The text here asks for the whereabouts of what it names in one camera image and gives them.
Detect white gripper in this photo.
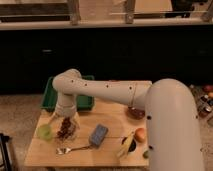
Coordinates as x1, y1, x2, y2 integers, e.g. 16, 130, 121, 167
48, 93, 80, 130

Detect dark purple grape bunch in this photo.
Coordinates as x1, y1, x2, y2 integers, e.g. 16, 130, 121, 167
57, 117, 76, 141

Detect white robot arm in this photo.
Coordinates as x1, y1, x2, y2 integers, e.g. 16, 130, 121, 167
52, 69, 205, 171

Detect white paper cup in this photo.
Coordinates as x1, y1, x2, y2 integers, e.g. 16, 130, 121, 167
59, 122, 77, 140

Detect small green cup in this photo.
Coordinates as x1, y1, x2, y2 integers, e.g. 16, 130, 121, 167
36, 124, 53, 141

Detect green plastic tray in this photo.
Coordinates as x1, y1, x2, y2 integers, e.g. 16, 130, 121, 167
41, 77, 94, 112

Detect silver metal fork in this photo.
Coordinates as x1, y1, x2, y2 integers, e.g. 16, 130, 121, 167
56, 145, 92, 155

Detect blue sponge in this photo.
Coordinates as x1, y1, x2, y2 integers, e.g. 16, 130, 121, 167
89, 124, 108, 147

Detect wooden table board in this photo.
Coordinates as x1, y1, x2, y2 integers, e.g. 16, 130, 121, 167
25, 96, 148, 168

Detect yellow banana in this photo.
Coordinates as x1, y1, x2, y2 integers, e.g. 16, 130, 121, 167
117, 132, 134, 158

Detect dark red bowl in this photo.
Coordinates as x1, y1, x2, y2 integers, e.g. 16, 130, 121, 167
128, 107, 145, 120

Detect black round bowl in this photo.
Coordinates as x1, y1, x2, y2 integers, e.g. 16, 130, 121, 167
121, 137, 136, 153

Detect black stand at left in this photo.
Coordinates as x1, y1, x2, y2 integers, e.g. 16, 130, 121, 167
0, 133, 13, 171

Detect orange peach fruit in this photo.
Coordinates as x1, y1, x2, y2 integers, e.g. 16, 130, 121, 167
134, 128, 146, 143

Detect green cucumber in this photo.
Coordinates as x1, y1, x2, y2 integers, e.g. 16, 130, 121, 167
143, 150, 149, 159

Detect bottles on floor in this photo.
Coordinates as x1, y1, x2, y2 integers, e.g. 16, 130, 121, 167
189, 85, 213, 127

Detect wooden shelf frame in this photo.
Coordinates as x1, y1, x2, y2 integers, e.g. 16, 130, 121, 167
0, 0, 213, 30

